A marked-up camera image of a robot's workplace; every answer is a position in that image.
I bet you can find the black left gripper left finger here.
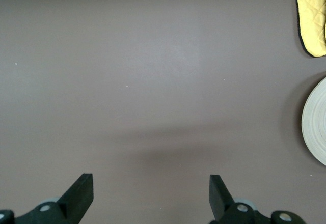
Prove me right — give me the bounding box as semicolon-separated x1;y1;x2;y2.
15;173;94;224

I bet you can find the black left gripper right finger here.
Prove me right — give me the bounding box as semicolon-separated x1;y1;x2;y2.
208;175;305;224

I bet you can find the round wooden plate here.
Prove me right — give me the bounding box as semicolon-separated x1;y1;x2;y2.
301;77;326;166

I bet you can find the brown table cover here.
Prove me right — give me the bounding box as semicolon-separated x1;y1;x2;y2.
0;0;326;224

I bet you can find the yellow quilted oven mitt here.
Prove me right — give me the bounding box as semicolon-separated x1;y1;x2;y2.
285;0;326;58

